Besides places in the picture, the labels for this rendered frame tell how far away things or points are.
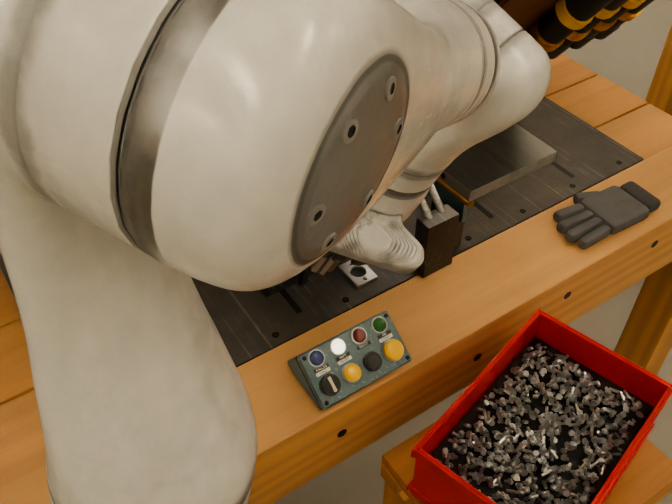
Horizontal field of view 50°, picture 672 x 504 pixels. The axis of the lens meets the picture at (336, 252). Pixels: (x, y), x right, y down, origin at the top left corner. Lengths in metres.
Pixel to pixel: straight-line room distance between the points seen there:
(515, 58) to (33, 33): 0.34
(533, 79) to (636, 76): 3.19
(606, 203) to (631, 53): 2.54
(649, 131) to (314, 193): 1.47
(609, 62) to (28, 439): 3.16
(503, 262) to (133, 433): 0.97
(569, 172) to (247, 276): 1.27
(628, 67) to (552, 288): 2.59
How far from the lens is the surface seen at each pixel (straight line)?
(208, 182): 0.16
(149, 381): 0.28
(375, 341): 1.02
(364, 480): 1.97
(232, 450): 0.31
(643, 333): 1.87
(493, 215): 1.29
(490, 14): 0.48
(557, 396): 1.07
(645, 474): 1.15
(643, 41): 3.96
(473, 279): 1.17
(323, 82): 0.16
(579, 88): 1.72
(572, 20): 0.92
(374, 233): 0.57
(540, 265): 1.22
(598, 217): 1.31
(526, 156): 1.04
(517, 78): 0.46
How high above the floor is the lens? 1.74
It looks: 44 degrees down
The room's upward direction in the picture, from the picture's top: straight up
